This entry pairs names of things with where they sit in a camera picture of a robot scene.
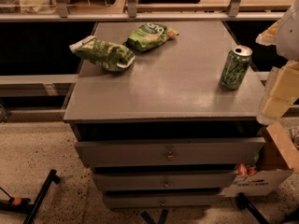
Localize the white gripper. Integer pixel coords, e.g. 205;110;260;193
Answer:
255;0;299;119

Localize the green soda can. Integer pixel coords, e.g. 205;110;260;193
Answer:
221;45;252;90

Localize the green rice chip bag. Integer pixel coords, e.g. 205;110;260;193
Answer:
124;22;178;52

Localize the green snack bag front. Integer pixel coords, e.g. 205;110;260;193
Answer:
69;35;135;72

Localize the cardboard box with snacks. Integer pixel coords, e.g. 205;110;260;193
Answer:
222;121;299;197

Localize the grey drawer cabinet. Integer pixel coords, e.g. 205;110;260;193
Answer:
64;21;263;196

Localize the middle grey drawer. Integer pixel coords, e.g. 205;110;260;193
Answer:
93;171;236;192

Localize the grey drawer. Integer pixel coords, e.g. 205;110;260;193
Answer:
103;194;221;209
75;137;265;167
93;171;236;192

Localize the black stand leg right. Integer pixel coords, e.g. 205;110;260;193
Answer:
236;193;269;224

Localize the black stand leg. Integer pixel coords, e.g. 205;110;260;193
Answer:
236;193;269;224
22;169;61;224

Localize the bottom grey drawer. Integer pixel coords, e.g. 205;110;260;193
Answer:
103;194;221;209

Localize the top grey drawer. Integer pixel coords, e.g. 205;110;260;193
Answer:
75;137;265;167

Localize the black stand leg left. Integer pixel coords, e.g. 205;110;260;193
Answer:
22;169;61;224

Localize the black orange clamp tool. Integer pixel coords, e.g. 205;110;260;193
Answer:
0;189;33;214

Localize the metal railing frame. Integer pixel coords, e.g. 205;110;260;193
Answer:
0;0;296;22

